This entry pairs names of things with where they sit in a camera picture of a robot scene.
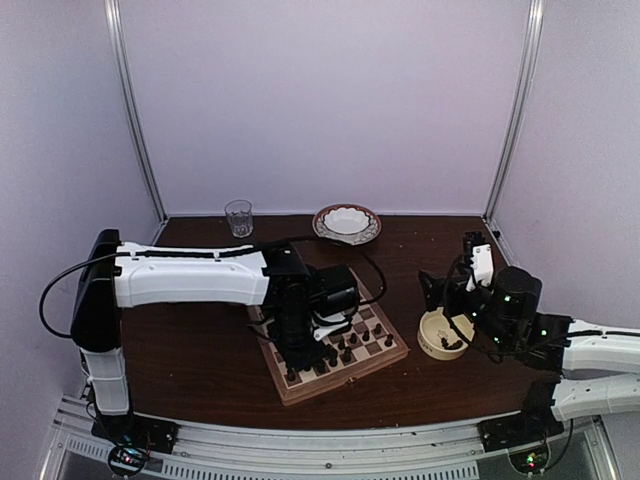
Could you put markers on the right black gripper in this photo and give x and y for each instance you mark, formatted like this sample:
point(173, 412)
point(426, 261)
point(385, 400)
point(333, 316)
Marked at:
point(437, 297)

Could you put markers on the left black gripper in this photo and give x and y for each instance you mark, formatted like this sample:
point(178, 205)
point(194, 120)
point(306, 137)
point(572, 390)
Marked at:
point(298, 360)

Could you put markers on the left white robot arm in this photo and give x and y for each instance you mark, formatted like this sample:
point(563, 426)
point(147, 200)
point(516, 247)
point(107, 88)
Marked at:
point(125, 275)

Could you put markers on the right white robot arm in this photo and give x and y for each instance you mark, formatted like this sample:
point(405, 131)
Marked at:
point(594, 368)

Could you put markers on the wooden chess board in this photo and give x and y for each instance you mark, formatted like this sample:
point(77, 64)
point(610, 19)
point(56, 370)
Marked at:
point(366, 357)

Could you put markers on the cream cat-ear bowl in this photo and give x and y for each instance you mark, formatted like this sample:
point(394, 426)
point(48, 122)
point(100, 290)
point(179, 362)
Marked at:
point(437, 339)

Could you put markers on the white scalloped bowl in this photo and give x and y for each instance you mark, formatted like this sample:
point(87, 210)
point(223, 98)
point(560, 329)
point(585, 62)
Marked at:
point(346, 220)

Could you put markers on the patterned ceramic plate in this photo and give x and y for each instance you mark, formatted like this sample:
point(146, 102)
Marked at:
point(361, 238)

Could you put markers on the clear drinking glass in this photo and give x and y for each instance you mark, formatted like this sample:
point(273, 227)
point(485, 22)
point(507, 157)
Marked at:
point(239, 217)

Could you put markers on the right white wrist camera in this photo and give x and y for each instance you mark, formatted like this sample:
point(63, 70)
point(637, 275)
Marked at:
point(478, 258)

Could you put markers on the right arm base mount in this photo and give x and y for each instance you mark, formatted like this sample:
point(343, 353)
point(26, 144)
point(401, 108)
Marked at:
point(534, 422)

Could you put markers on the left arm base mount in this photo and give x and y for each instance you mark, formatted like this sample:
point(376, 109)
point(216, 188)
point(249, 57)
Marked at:
point(132, 430)

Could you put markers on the right aluminium frame post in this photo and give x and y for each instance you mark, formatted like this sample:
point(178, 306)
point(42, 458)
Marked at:
point(526, 73)

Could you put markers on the aluminium frame post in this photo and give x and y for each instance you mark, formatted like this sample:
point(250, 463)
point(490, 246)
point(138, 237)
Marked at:
point(133, 119)
point(526, 73)

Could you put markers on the left aluminium frame post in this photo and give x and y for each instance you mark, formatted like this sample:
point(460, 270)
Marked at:
point(133, 119)

